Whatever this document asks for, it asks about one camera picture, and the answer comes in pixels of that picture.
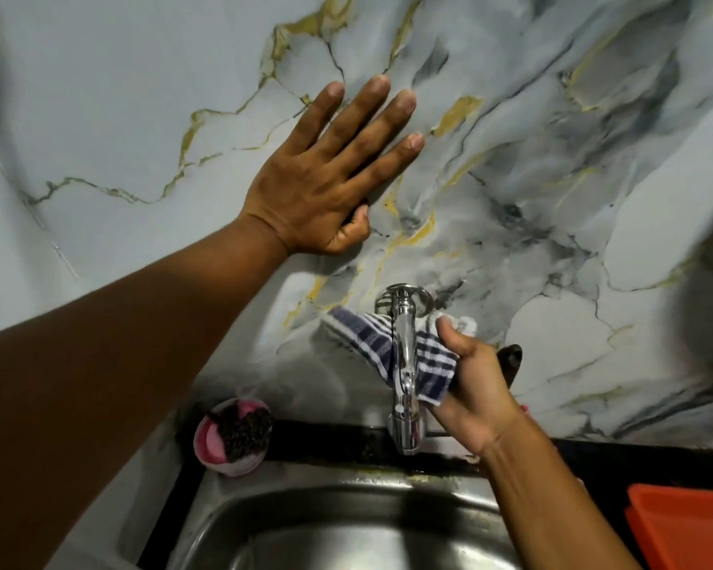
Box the person's right hand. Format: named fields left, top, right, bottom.
left=427, top=316, right=526, bottom=458

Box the person's left hand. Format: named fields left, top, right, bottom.
left=238, top=75, right=425, bottom=256

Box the blue white checked cloth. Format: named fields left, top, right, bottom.
left=322, top=306, right=477, bottom=407

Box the person's right forearm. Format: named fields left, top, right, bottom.
left=480, top=412, right=642, bottom=570

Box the person's left forearm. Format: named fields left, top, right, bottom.
left=0, top=215, right=291, bottom=570

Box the chrome water tap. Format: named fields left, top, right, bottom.
left=374, top=283, right=435, bottom=456

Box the stainless steel sink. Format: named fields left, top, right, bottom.
left=165, top=460, right=524, bottom=570

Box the dark steel wool scrubber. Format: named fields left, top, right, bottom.
left=216, top=403, right=273, bottom=464

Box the pink bowl with scrubber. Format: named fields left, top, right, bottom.
left=193, top=398, right=273, bottom=477

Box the orange plastic tray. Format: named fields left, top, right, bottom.
left=624, top=484, right=713, bottom=570

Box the dark rounded handle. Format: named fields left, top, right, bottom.
left=497, top=344, right=523, bottom=389

